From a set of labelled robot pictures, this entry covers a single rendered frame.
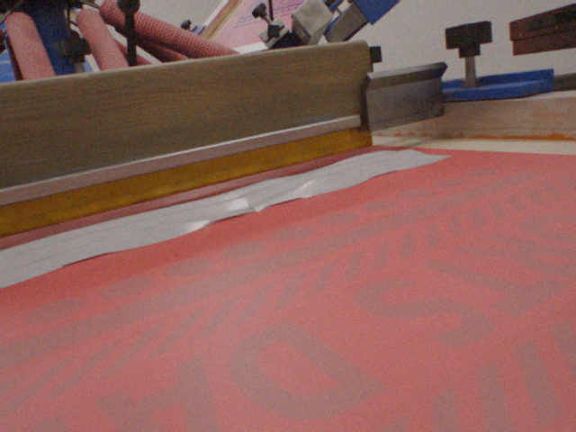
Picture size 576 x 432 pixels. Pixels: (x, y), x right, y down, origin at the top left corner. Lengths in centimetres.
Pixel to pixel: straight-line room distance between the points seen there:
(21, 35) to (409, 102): 72
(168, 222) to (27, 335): 13
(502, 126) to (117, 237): 34
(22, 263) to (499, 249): 24
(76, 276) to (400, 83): 33
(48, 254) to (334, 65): 28
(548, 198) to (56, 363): 23
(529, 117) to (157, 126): 30
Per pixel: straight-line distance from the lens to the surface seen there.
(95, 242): 29
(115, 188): 38
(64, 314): 22
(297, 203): 31
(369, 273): 19
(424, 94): 49
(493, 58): 267
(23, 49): 96
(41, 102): 36
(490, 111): 48
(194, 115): 38
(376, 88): 45
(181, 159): 36
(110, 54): 93
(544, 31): 132
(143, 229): 29
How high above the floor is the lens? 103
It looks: 15 degrees down
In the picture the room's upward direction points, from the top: 9 degrees counter-clockwise
